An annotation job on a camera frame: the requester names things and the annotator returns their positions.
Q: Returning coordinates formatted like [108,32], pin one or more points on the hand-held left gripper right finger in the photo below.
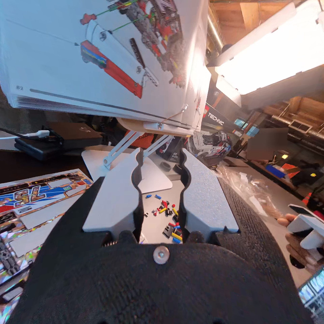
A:
[210,202]

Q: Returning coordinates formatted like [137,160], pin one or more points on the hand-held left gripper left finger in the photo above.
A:
[111,202]

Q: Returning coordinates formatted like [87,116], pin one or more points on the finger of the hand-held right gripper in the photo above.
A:
[303,222]
[313,239]

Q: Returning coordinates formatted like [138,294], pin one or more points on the lego race car model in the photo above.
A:
[311,291]

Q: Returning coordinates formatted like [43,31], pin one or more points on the lego instruction booklet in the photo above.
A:
[76,50]

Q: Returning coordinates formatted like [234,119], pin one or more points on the pile of small lego pieces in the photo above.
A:
[168,215]

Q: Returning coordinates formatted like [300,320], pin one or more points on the lego set box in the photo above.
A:
[215,141]

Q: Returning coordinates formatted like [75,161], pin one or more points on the person's right hand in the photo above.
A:
[295,248]

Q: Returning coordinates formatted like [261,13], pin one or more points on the orange traffic cone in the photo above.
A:
[307,198]

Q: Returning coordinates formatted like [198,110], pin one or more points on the clear plastic bag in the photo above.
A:
[248,187]

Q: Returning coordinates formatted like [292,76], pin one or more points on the black rubber tire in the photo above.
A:
[177,169]
[165,166]

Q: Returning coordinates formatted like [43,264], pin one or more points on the white book stand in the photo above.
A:
[151,177]

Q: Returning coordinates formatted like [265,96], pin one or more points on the blue storage bin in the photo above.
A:
[274,170]

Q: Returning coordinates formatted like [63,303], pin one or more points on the holographic sticker sheet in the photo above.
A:
[38,207]

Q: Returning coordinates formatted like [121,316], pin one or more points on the black power adapter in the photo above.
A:
[76,135]

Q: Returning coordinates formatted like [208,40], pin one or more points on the paned window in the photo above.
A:
[246,126]

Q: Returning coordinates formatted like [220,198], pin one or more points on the black charger block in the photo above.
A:
[35,149]

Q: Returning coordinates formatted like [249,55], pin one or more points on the LED panel light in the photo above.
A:
[265,63]

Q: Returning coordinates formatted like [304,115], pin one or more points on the white duct vent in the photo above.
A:
[300,125]

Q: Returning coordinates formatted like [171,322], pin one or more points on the silver ceiling duct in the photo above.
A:
[215,30]

